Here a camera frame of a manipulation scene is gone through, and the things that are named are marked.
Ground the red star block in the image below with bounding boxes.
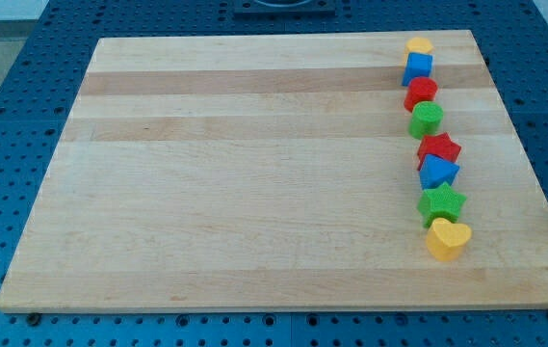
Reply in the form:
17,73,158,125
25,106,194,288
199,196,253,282
417,132,462,171

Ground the green star block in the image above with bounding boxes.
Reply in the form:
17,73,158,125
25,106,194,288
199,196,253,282
417,182,467,228

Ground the yellow heart block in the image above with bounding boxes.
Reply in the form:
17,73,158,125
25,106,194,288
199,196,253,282
426,218,473,261

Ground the wooden board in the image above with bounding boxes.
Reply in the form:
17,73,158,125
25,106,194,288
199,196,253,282
0,30,548,313

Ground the blue triangle block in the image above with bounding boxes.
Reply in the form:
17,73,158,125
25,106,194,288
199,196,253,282
419,154,460,189

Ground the green cylinder block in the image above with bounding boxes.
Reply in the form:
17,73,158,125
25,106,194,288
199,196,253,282
408,101,444,140

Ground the red cylinder block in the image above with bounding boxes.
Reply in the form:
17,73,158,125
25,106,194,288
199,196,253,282
404,76,438,112

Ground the blue cube block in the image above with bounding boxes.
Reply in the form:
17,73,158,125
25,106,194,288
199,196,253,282
402,52,433,87

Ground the yellow cylinder block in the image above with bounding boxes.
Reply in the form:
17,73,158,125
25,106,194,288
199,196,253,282
403,37,434,64

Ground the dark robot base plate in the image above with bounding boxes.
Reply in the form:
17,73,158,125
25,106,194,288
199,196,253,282
233,0,337,17

